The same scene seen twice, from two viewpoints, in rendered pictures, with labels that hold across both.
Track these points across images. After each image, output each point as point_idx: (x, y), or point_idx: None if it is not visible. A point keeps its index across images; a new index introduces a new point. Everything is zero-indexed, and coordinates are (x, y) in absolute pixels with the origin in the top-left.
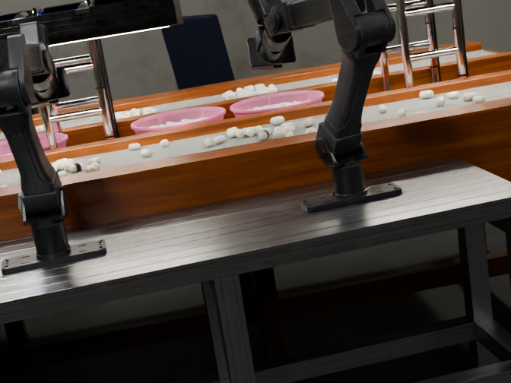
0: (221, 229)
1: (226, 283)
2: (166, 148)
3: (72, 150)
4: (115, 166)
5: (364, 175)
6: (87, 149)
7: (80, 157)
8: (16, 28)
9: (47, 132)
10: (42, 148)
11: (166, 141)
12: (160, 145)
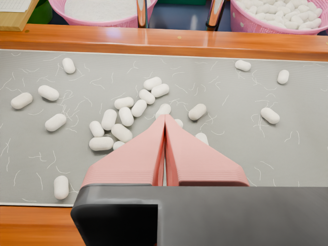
0: None
1: None
2: (285, 90)
3: (166, 48)
4: (226, 137)
5: None
6: (185, 49)
7: (174, 56)
8: None
9: (137, 5)
10: (130, 19)
11: (288, 77)
12: (279, 81)
